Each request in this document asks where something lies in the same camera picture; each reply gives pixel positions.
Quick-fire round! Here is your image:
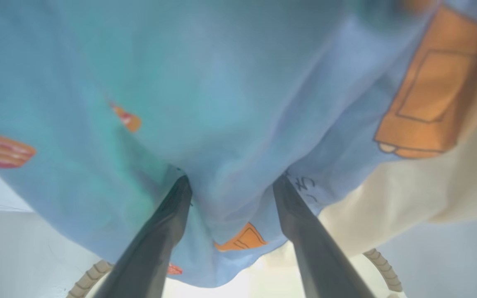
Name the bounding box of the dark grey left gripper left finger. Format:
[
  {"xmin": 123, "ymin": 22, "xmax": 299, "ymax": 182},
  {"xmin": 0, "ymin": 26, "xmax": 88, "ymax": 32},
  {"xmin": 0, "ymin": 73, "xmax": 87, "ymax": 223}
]
[{"xmin": 94, "ymin": 176, "xmax": 193, "ymax": 298}]

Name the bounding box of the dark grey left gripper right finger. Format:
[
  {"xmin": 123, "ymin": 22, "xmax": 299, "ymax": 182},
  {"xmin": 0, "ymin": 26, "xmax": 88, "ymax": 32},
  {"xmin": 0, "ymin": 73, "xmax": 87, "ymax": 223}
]
[{"xmin": 272, "ymin": 176, "xmax": 376, "ymax": 298}]

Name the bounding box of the cream white garment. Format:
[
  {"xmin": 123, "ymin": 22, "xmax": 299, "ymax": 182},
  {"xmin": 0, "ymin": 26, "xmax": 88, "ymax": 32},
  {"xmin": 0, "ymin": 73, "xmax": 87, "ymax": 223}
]
[{"xmin": 319, "ymin": 37, "xmax": 477, "ymax": 257}]

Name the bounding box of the blue bear print garment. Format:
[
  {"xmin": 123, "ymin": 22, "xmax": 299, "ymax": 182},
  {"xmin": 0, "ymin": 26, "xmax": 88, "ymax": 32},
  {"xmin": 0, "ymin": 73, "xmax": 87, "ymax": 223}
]
[{"xmin": 0, "ymin": 0, "xmax": 477, "ymax": 288}]

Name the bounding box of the cream perforated laundry basket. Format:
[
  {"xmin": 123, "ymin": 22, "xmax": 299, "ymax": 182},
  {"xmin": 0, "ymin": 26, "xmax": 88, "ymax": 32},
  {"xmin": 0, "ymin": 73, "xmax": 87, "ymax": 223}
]
[{"xmin": 67, "ymin": 242, "xmax": 407, "ymax": 298}]

